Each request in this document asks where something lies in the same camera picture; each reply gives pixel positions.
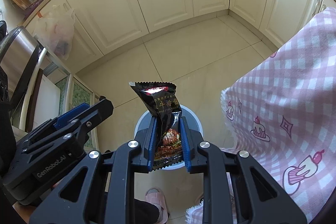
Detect light blue trash bin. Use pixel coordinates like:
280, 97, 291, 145
134, 105, 203, 170

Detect black sauce packet wrapper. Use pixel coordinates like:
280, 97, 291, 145
129, 82, 183, 169

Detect pink slipper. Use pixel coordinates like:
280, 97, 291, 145
145, 187, 169, 223

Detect stainless steel rice cooker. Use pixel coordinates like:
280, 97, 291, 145
1, 26, 39, 94

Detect white plastic bag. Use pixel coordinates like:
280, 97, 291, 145
34, 5, 76, 60

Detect pink checkered tablecloth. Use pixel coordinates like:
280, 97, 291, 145
186, 7, 335, 223

